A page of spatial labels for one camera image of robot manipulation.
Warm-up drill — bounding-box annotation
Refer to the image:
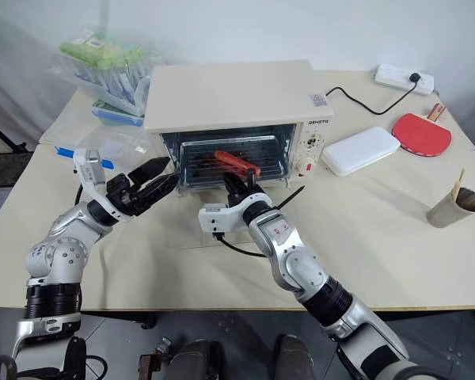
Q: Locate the black power cable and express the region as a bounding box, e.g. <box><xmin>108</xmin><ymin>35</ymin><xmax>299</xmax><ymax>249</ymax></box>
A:
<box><xmin>325</xmin><ymin>80</ymin><xmax>417</xmax><ymax>116</ymax></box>

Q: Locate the blue and green plastic box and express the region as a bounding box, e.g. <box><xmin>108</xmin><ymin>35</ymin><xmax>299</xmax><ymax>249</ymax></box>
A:
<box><xmin>91</xmin><ymin>98</ymin><xmax>146</xmax><ymax>128</ymax></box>

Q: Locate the dark rounded shape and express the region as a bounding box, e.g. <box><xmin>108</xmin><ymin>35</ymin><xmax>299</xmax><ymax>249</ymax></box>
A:
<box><xmin>169</xmin><ymin>339</ymin><xmax>227</xmax><ymax>380</ymax></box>
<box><xmin>274</xmin><ymin>333</ymin><xmax>317</xmax><ymax>380</ymax></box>

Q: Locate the white rectangular case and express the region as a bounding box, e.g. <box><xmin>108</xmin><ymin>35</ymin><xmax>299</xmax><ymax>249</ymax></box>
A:
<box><xmin>320</xmin><ymin>126</ymin><xmax>402</xmax><ymax>177</ymax></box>

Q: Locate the black tripod stand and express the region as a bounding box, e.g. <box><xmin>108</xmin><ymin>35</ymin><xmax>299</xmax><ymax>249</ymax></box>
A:
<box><xmin>0</xmin><ymin>112</ymin><xmax>33</xmax><ymax>188</ymax></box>

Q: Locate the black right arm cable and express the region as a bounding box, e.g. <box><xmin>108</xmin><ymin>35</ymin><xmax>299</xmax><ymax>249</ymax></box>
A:
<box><xmin>211</xmin><ymin>232</ymin><xmax>271</xmax><ymax>259</ymax></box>

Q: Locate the red table tennis paddle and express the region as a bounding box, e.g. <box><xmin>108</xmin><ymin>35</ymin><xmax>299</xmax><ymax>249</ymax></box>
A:
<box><xmin>391</xmin><ymin>103</ymin><xmax>454</xmax><ymax>158</ymax></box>

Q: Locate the metal baking tray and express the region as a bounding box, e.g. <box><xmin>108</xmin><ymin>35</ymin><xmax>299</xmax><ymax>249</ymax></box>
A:
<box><xmin>180</xmin><ymin>135</ymin><xmax>291</xmax><ymax>187</ymax></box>

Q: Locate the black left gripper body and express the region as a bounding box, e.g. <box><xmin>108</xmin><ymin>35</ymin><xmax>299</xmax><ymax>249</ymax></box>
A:
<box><xmin>105</xmin><ymin>173</ymin><xmax>160</xmax><ymax>218</ymax></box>

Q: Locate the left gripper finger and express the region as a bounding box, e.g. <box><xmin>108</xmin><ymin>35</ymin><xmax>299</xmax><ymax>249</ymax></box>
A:
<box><xmin>127</xmin><ymin>156</ymin><xmax>171</xmax><ymax>185</ymax></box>
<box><xmin>135</xmin><ymin>173</ymin><xmax>181</xmax><ymax>207</ymax></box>

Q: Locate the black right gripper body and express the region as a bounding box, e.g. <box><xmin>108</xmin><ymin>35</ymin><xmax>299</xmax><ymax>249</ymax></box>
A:
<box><xmin>226</xmin><ymin>187</ymin><xmax>268</xmax><ymax>208</ymax></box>

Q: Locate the glass toaster oven door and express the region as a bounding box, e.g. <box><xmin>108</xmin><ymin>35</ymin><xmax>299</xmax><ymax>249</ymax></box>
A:
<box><xmin>158</xmin><ymin>122</ymin><xmax>304</xmax><ymax>197</ymax></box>

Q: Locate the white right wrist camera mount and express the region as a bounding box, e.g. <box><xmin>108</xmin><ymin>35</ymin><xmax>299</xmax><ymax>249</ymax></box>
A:
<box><xmin>198</xmin><ymin>192</ymin><xmax>272</xmax><ymax>235</ymax></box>

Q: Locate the clear plastic box, blue tape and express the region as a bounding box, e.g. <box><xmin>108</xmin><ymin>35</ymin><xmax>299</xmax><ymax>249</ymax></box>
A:
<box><xmin>54</xmin><ymin>125</ymin><xmax>152</xmax><ymax>169</ymax></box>

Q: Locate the bronze metal cup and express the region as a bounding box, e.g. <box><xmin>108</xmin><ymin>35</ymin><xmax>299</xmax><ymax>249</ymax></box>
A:
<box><xmin>426</xmin><ymin>187</ymin><xmax>475</xmax><ymax>229</ymax></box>

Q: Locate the wooden stick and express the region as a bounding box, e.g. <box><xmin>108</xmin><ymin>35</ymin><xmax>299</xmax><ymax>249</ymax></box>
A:
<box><xmin>450</xmin><ymin>167</ymin><xmax>466</xmax><ymax>200</ymax></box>

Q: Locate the thin black pointed strap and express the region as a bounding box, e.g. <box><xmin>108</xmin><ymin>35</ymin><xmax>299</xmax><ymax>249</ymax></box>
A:
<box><xmin>272</xmin><ymin>184</ymin><xmax>307</xmax><ymax>211</ymax></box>

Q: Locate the white power strip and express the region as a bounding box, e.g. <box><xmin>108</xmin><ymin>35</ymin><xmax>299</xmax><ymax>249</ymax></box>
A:
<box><xmin>374</xmin><ymin>63</ymin><xmax>436</xmax><ymax>97</ymax></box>

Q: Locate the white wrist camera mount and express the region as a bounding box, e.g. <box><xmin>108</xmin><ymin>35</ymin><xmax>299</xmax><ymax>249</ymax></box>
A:
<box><xmin>72</xmin><ymin>147</ymin><xmax>138</xmax><ymax>220</ymax></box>
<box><xmin>198</xmin><ymin>192</ymin><xmax>272</xmax><ymax>235</ymax></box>

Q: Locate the small brown metal block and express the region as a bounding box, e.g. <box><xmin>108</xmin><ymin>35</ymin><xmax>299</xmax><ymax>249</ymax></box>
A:
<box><xmin>137</xmin><ymin>336</ymin><xmax>173</xmax><ymax>374</ymax></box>

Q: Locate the cream white toaster oven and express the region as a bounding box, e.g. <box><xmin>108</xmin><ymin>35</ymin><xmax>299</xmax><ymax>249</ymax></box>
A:
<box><xmin>143</xmin><ymin>59</ymin><xmax>333</xmax><ymax>199</ymax></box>

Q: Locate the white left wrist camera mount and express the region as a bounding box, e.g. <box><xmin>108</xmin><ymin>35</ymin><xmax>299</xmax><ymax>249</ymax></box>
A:
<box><xmin>72</xmin><ymin>147</ymin><xmax>138</xmax><ymax>220</ymax></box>

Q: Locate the red sausage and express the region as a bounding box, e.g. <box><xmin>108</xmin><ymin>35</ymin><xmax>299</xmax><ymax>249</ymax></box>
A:
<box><xmin>215</xmin><ymin>150</ymin><xmax>261</xmax><ymax>177</ymax></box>

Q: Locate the clear rack of green-capped tubes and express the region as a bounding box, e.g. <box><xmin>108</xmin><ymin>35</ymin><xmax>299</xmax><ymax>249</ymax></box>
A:
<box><xmin>50</xmin><ymin>24</ymin><xmax>164</xmax><ymax>116</ymax></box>

